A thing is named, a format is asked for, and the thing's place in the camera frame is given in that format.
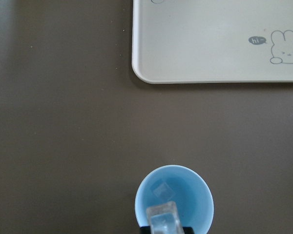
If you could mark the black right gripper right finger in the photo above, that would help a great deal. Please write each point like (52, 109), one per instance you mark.
(188, 230)

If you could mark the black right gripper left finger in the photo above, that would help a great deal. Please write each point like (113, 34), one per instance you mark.
(144, 230)

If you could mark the clear ice cube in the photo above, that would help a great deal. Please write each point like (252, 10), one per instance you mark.
(164, 219)

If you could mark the light blue cup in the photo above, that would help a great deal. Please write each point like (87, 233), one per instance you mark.
(182, 185)

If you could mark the ice cube in cup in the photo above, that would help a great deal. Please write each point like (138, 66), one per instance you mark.
(162, 191)

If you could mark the cream rabbit tray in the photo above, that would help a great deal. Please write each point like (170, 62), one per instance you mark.
(212, 41)

